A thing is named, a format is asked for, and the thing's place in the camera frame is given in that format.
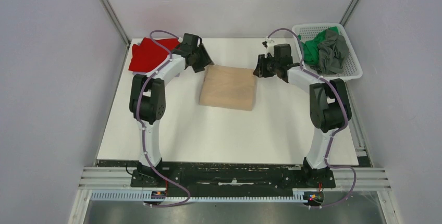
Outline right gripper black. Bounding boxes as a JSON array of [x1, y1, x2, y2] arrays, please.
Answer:
[[254, 53, 280, 77]]

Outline beige t-shirt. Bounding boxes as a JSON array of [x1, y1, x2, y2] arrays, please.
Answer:
[[199, 65, 257, 111]]

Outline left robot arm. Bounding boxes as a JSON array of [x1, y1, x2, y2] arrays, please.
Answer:
[[129, 33, 213, 186]]

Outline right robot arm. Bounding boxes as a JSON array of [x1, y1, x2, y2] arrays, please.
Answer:
[[253, 40, 351, 186]]

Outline lavender folded t-shirt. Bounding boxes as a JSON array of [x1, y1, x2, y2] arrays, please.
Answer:
[[132, 71, 180, 77]]

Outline green t-shirt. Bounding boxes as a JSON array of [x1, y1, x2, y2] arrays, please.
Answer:
[[298, 27, 339, 66]]

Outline red folded t-shirt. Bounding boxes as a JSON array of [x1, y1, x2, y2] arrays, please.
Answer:
[[128, 38, 169, 73]]

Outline white plastic basket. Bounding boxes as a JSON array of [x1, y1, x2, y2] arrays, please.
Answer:
[[292, 22, 363, 81]]

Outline grey t-shirt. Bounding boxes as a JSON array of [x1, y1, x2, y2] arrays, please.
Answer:
[[309, 30, 349, 74]]

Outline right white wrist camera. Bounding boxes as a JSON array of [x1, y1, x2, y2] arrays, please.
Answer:
[[262, 37, 275, 56]]

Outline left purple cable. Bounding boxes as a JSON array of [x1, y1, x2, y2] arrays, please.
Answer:
[[135, 30, 191, 208]]

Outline purple cable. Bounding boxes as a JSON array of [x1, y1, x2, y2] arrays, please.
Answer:
[[266, 28, 357, 210], [135, 30, 191, 208]]

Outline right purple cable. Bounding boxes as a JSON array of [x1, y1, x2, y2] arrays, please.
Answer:
[[266, 28, 357, 210]]

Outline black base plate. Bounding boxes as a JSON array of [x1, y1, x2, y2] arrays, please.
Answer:
[[130, 161, 336, 197]]

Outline white slotted cable duct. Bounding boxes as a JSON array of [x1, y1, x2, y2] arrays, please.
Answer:
[[90, 190, 306, 203]]

